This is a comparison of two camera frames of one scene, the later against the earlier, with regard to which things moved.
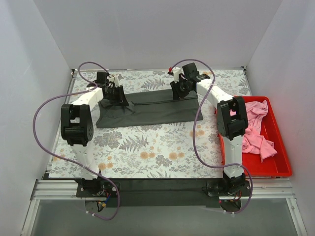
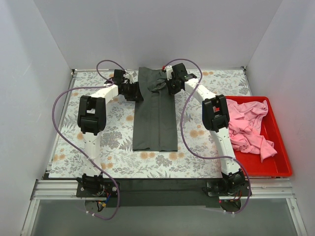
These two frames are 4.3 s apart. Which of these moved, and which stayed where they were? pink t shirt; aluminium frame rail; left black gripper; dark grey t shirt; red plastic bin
Moved: dark grey t shirt; left black gripper
Stayed: red plastic bin; aluminium frame rail; pink t shirt
